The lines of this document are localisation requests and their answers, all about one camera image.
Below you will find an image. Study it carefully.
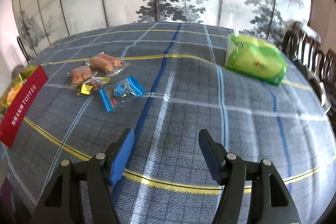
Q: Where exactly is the plaid blue grey tablecloth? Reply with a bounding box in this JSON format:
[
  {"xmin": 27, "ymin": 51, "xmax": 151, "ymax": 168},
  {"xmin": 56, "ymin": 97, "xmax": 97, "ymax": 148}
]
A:
[{"xmin": 1, "ymin": 23, "xmax": 335, "ymax": 223}]

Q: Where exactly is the blue candy snack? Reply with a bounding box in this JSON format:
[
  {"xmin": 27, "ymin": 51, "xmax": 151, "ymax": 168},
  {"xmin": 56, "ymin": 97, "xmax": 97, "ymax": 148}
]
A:
[{"xmin": 98, "ymin": 76, "xmax": 146, "ymax": 113}]

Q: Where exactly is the dark wooden chair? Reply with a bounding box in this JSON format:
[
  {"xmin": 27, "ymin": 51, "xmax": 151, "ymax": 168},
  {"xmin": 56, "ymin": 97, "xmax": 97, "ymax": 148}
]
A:
[
  {"xmin": 282, "ymin": 21, "xmax": 322, "ymax": 75},
  {"xmin": 308, "ymin": 49, "xmax": 335, "ymax": 123}
]

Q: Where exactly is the clear sausage snack packet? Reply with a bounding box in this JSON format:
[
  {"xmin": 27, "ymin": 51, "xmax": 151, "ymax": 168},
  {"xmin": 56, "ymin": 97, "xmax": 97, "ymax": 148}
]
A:
[{"xmin": 86, "ymin": 53, "xmax": 130, "ymax": 76}]

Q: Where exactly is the red gold toffee tin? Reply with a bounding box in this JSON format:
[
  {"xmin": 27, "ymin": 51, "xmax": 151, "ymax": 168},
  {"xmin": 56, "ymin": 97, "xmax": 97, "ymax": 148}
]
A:
[{"xmin": 1, "ymin": 65, "xmax": 48, "ymax": 148}]

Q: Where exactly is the yellow snack packet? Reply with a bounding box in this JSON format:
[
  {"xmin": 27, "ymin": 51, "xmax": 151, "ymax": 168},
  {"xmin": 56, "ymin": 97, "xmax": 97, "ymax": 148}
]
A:
[{"xmin": 77, "ymin": 77, "xmax": 110, "ymax": 96}]

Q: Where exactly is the green tissue pack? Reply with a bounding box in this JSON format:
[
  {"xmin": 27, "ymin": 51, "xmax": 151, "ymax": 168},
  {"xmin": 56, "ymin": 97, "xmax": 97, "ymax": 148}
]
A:
[{"xmin": 225, "ymin": 32, "xmax": 288, "ymax": 86}]

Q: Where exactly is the black metal chair left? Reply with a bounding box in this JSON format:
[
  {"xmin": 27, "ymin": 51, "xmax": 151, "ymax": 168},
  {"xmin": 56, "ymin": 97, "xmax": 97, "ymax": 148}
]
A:
[{"xmin": 17, "ymin": 36, "xmax": 30, "ymax": 63}]

